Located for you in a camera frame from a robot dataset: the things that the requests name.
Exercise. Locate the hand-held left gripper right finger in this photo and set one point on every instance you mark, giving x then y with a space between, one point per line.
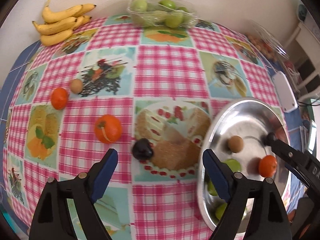
216 175

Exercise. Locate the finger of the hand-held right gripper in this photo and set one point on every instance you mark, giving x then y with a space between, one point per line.
282 148
298 175

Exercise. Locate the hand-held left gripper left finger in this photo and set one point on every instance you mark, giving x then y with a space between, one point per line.
106 172

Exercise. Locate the round green apple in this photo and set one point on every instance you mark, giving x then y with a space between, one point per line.
235 165

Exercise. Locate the large orange tangerine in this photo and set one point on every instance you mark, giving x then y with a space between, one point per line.
268 166

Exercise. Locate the dark purple plum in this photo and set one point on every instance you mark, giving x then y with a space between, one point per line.
142 149

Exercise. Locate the orange tangerine with stem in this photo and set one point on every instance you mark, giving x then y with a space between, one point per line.
108 129

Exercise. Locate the round metal bowl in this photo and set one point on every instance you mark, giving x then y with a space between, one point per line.
250 120

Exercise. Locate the small orange tangerine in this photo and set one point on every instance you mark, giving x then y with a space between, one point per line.
59 98

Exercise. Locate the pile of small brown fruits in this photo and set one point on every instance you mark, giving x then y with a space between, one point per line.
262 47

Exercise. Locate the group of wrapped green fruits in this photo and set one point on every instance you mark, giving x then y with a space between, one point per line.
172 21

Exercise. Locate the white rectangular box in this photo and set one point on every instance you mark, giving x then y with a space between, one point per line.
285 92

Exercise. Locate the clear plastic clamshell box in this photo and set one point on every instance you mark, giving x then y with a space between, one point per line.
282 52

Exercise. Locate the white cabinet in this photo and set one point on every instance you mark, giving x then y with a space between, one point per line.
298 35

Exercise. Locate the yellow banana bunch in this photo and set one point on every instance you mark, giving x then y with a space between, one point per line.
57 27

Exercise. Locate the clear plastic fruit tray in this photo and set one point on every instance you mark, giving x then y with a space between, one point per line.
193 21

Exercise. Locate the teal wall decoration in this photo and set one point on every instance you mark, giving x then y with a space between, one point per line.
302 11

